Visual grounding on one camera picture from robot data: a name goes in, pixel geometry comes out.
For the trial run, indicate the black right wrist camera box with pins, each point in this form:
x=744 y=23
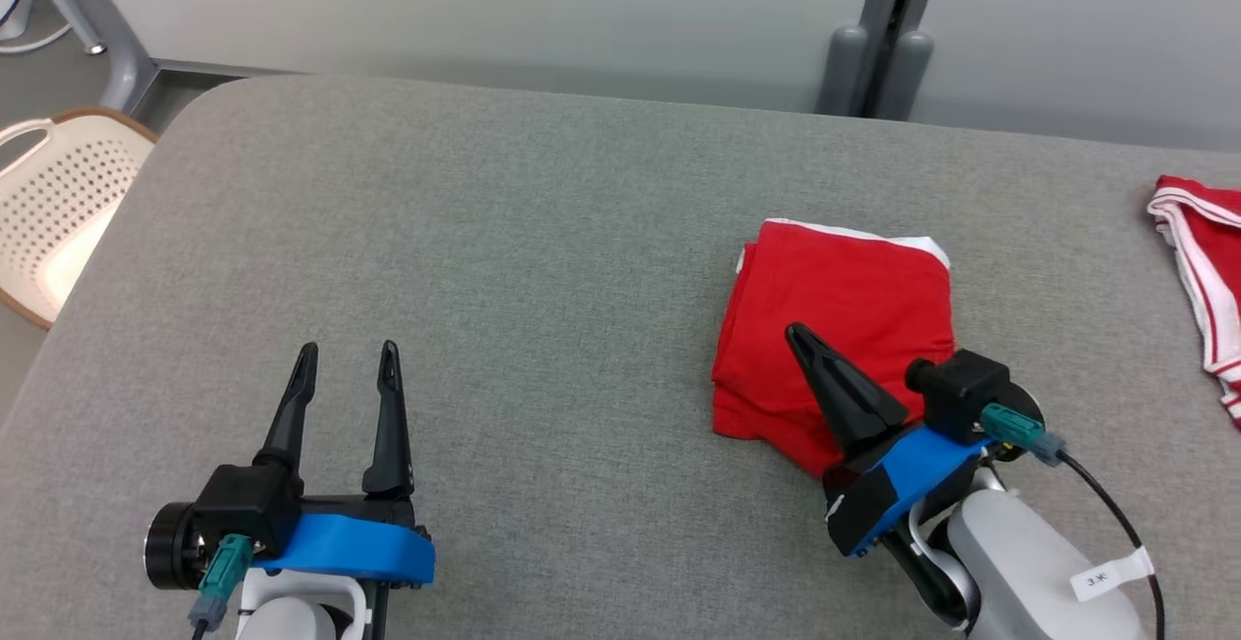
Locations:
x=960 y=388

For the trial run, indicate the red shorts with white bands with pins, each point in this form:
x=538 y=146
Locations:
x=834 y=291

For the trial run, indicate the grey metal partition post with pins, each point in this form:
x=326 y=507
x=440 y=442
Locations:
x=851 y=68

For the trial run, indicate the red lettered jersey shirt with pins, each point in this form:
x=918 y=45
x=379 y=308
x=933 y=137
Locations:
x=1212 y=202

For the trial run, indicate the right gripper with blue mount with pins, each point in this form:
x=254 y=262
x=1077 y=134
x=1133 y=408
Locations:
x=911 y=470

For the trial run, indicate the cream perforated laundry basket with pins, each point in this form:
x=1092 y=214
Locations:
x=58 y=213

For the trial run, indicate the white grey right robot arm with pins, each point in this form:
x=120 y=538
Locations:
x=1018 y=562

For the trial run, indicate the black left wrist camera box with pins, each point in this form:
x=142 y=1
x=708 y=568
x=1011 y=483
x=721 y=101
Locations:
x=247 y=504

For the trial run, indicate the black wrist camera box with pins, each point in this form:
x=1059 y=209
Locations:
x=247 y=504
x=960 y=388

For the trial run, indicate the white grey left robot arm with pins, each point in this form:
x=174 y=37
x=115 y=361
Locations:
x=291 y=621

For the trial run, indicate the left gripper with blue mount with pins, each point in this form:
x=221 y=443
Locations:
x=359 y=553

